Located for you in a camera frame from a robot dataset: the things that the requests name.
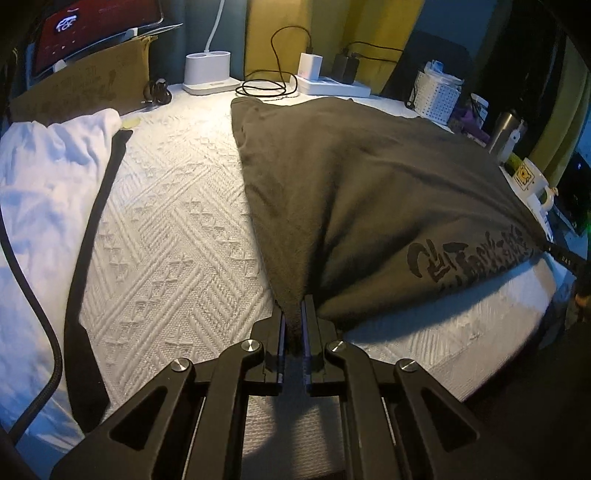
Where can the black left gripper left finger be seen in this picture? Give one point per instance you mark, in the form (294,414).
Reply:
(264,363)

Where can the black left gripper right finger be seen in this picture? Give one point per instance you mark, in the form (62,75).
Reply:
(324,365)

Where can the dark grey printed t-shirt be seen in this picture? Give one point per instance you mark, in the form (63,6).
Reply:
(369,213)

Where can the gloved right hand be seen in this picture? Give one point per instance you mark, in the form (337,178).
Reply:
(582,292)

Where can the white mug with yellow print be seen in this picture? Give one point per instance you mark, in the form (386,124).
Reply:
(530,182)

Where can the stainless steel tumbler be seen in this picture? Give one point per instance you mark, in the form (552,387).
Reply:
(508,132)

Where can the white perforated basket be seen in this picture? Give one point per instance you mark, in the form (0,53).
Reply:
(435,93)

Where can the white power strip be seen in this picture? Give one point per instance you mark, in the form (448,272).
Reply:
(325,86)

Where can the white folded garment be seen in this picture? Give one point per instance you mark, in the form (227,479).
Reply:
(50,178)

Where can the black charger adapter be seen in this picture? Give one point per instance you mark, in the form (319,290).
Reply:
(345,68)

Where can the white desk lamp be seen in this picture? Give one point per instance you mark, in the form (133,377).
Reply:
(208,72)

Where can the white charger adapter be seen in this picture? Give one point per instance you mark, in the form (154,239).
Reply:
(310,67)

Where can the yellow curtain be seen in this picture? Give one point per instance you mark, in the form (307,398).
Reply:
(531,57)

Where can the brown cardboard box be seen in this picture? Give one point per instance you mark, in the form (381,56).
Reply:
(115,78)

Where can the tablet with red screen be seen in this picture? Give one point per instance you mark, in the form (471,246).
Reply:
(81,24)

